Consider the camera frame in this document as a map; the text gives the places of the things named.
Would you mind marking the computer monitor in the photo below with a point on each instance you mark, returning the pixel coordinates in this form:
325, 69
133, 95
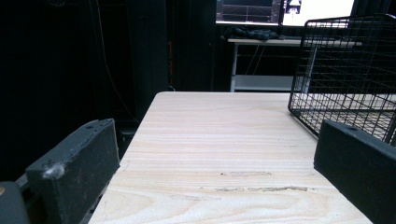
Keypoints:
267, 11

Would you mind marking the white desk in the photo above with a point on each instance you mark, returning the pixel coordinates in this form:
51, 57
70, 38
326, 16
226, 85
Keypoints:
264, 82

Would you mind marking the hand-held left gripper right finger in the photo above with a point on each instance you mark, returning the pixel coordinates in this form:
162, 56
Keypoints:
358, 165

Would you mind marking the dark cloth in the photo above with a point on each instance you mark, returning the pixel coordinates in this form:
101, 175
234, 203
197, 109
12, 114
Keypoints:
249, 33

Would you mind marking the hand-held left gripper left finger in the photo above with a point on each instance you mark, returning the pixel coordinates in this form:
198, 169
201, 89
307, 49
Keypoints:
77, 168

